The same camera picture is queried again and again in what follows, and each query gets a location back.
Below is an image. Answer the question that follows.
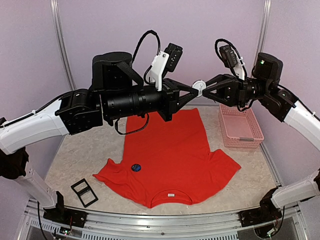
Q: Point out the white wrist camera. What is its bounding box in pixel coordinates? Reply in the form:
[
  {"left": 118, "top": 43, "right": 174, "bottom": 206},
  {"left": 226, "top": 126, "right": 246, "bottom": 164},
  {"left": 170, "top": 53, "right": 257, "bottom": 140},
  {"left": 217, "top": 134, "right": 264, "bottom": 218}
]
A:
[
  {"left": 145, "top": 43, "right": 183, "bottom": 92},
  {"left": 219, "top": 45, "right": 246, "bottom": 81}
]

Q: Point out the blue brooch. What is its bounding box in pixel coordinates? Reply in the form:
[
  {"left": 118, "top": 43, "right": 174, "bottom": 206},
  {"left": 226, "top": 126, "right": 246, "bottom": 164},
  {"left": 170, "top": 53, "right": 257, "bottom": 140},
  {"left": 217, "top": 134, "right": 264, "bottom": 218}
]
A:
[{"left": 191, "top": 80, "right": 207, "bottom": 98}]

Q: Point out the right aluminium frame post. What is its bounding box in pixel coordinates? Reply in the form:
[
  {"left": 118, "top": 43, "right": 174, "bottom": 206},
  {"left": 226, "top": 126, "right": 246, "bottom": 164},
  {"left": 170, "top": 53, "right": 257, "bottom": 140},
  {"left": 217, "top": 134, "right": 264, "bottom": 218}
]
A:
[{"left": 256, "top": 0, "right": 272, "bottom": 54}]

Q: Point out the front aluminium rail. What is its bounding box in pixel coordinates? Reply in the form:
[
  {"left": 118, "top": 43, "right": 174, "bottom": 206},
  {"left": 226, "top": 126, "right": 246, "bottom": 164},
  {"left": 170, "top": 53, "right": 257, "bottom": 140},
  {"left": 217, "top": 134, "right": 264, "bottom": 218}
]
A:
[{"left": 23, "top": 198, "right": 305, "bottom": 240}]

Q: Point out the pink plastic basket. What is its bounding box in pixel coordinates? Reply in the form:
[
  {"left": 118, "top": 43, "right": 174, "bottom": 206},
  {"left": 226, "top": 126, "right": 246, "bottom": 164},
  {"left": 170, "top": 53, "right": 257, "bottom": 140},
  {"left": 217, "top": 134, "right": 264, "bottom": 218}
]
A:
[{"left": 218, "top": 104, "right": 264, "bottom": 149}]

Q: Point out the aluminium frame post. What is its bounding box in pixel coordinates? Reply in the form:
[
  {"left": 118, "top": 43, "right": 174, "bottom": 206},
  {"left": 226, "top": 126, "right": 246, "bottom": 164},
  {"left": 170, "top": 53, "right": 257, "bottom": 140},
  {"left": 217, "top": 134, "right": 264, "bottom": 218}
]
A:
[
  {"left": 49, "top": 0, "right": 77, "bottom": 91},
  {"left": 256, "top": 0, "right": 272, "bottom": 54}
]

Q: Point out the left aluminium frame post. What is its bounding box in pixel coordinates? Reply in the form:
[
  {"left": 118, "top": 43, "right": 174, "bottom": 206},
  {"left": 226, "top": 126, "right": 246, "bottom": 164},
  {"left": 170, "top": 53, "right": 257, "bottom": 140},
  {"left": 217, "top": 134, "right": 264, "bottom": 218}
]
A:
[{"left": 49, "top": 0, "right": 77, "bottom": 91}]

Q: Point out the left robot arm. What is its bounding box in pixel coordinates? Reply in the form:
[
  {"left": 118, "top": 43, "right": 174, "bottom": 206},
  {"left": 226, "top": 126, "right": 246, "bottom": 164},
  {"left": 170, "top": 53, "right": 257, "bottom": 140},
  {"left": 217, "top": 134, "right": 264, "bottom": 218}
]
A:
[{"left": 0, "top": 51, "right": 198, "bottom": 228}]

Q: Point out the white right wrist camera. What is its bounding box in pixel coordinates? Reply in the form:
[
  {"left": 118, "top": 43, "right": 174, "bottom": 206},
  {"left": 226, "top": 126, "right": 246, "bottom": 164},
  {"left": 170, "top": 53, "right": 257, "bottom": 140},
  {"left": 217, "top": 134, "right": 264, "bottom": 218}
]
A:
[{"left": 219, "top": 45, "right": 246, "bottom": 81}]

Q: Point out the black open brooch box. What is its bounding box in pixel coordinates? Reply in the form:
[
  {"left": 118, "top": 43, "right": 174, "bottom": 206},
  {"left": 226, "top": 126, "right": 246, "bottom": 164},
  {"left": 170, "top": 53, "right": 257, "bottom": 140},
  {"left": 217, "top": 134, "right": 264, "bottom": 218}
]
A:
[{"left": 71, "top": 178, "right": 99, "bottom": 208}]

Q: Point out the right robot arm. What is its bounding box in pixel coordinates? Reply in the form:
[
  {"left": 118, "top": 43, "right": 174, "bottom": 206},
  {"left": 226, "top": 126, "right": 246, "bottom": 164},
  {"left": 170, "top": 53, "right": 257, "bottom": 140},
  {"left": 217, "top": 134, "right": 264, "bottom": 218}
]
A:
[{"left": 202, "top": 52, "right": 320, "bottom": 227}]

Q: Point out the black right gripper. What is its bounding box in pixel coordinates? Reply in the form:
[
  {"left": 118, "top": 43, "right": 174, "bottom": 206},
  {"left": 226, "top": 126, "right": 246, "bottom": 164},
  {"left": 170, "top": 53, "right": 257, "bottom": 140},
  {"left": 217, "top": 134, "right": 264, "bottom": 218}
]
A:
[{"left": 198, "top": 73, "right": 271, "bottom": 107}]

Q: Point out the red t-shirt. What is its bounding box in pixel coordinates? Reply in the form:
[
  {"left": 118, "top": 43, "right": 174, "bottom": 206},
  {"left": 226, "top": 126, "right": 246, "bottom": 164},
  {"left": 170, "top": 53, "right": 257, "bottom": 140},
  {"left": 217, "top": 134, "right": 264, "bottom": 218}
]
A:
[{"left": 95, "top": 108, "right": 241, "bottom": 209}]

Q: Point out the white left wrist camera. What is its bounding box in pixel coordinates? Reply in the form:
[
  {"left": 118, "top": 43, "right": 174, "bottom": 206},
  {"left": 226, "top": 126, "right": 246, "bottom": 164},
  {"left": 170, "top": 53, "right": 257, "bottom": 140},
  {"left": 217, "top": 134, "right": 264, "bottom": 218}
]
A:
[{"left": 145, "top": 43, "right": 183, "bottom": 92}]

